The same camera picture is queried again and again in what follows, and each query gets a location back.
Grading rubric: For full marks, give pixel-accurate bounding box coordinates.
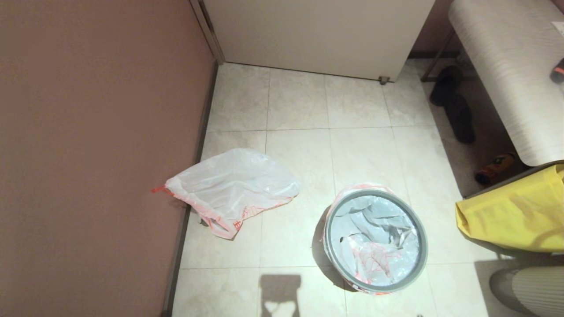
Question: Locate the used white drawstring trash bag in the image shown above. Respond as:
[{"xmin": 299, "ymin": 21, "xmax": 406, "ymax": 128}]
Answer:
[{"xmin": 152, "ymin": 148, "xmax": 301, "ymax": 240}]

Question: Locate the dark bin retaining ring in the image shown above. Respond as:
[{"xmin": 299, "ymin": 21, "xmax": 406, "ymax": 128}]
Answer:
[{"xmin": 325, "ymin": 189, "xmax": 429, "ymax": 294}]

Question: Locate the white bin liner bag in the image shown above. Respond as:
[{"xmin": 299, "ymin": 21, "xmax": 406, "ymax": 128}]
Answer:
[{"xmin": 323, "ymin": 184, "xmax": 426, "ymax": 295}]

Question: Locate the yellow fabric bag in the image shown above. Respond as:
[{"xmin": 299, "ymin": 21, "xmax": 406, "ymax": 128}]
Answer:
[{"xmin": 456, "ymin": 164, "xmax": 564, "ymax": 254}]

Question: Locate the white door panel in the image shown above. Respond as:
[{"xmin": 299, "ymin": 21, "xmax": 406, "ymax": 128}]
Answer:
[{"xmin": 200, "ymin": 0, "xmax": 437, "ymax": 82}]

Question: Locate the black slipper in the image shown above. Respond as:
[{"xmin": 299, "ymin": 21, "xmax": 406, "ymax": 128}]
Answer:
[
  {"xmin": 430, "ymin": 65, "xmax": 464, "ymax": 106},
  {"xmin": 443, "ymin": 95, "xmax": 476, "ymax": 144}
]

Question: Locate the metal bench leg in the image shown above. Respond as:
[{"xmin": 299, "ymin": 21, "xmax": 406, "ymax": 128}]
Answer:
[{"xmin": 421, "ymin": 29, "xmax": 461, "ymax": 82}]

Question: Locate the orange drink bottle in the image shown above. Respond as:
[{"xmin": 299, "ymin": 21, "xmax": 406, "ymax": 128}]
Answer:
[{"xmin": 475, "ymin": 153, "xmax": 517, "ymax": 184}]

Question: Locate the wood-grain bench top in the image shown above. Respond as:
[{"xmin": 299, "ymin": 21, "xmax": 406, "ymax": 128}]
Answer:
[{"xmin": 449, "ymin": 0, "xmax": 564, "ymax": 167}]

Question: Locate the white pleated round stool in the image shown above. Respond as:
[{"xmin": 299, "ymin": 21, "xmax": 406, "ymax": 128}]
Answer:
[{"xmin": 489, "ymin": 265, "xmax": 564, "ymax": 317}]

